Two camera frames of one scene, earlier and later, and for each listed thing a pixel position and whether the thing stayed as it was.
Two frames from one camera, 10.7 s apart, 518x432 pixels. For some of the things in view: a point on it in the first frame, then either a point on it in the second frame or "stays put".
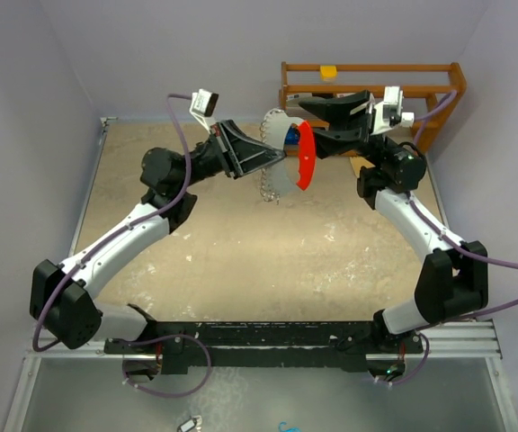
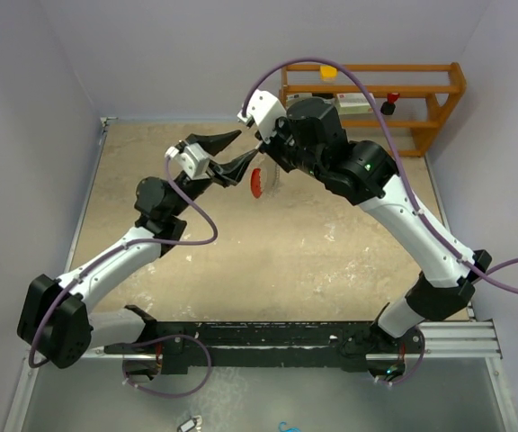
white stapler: (298, 95) stays put
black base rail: (342, 346) stays put
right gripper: (335, 112) → (270, 146)
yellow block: (328, 72) stays put
